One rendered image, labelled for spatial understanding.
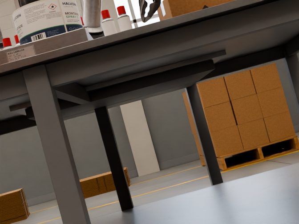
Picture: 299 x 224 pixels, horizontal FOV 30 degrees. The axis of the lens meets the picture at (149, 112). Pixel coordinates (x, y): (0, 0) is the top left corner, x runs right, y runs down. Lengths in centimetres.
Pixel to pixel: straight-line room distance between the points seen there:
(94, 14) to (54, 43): 125
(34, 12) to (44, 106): 36
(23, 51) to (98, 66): 21
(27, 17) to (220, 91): 401
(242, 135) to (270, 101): 44
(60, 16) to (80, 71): 29
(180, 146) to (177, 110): 51
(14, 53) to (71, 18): 27
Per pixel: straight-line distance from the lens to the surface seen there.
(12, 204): 625
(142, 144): 760
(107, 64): 144
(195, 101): 310
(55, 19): 168
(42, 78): 145
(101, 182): 661
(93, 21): 274
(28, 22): 170
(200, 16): 141
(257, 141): 562
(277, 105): 569
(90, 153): 770
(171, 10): 246
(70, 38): 149
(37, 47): 150
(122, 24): 225
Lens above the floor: 57
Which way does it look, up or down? 2 degrees up
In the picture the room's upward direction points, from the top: 15 degrees counter-clockwise
